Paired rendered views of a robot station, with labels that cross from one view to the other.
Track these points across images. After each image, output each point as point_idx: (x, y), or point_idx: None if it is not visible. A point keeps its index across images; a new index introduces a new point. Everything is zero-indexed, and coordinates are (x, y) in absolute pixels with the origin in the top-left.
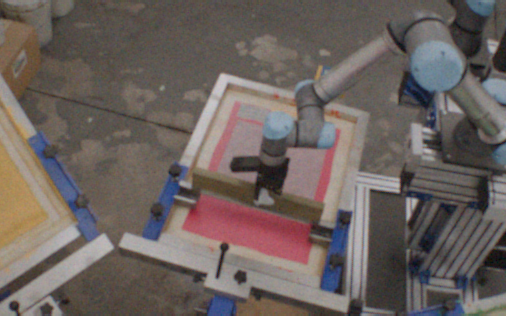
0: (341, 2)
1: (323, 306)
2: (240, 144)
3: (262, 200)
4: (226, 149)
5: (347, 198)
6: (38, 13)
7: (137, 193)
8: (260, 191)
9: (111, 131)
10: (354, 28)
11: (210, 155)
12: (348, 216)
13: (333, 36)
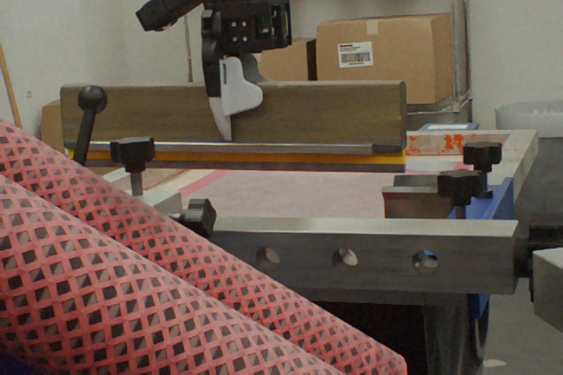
0: (516, 303)
1: (426, 235)
2: (229, 187)
3: (233, 99)
4: (193, 193)
5: (496, 183)
6: None
7: None
8: (220, 62)
9: None
10: (549, 329)
11: None
12: (489, 143)
13: (508, 342)
